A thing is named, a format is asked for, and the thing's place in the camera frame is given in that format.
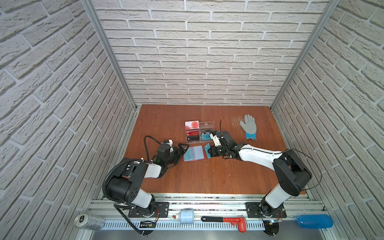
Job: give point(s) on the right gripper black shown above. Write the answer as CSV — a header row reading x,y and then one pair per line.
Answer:
x,y
213,152

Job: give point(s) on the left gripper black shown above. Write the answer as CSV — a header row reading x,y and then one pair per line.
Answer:
x,y
180,153

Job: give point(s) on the red leather card holder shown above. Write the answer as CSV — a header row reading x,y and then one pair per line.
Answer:
x,y
199,153

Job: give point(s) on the clear acrylic card display stand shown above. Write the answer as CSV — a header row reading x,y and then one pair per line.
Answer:
x,y
204,125

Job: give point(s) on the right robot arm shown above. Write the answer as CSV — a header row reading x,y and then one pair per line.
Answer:
x,y
292,174

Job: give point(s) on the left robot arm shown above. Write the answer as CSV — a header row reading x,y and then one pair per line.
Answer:
x,y
123,183

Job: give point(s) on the teal VIP card in stand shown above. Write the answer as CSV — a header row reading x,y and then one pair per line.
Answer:
x,y
206,137

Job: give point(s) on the black logo Vip card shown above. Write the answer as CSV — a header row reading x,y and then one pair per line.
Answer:
x,y
207,131

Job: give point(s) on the red VIP card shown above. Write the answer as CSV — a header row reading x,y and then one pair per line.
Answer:
x,y
193,133

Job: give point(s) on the red white patterned card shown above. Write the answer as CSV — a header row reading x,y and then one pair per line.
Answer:
x,y
192,125

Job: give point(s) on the grey work glove blue cuff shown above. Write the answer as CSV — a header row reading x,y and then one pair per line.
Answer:
x,y
250,127

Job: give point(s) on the red black pipe wrench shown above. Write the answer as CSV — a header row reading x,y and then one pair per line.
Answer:
x,y
239,222

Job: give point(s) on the silver drink can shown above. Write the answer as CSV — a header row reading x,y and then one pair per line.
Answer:
x,y
88,221

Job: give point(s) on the blue plastic case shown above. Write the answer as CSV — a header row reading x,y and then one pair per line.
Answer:
x,y
315,221

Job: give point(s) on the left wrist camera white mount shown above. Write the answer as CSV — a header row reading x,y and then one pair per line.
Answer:
x,y
170,143

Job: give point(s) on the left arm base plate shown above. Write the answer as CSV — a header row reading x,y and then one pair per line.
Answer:
x,y
153,210

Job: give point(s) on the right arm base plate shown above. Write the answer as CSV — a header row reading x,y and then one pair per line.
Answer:
x,y
263,210

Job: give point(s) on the aluminium rail frame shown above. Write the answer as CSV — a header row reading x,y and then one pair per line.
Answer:
x,y
216,205

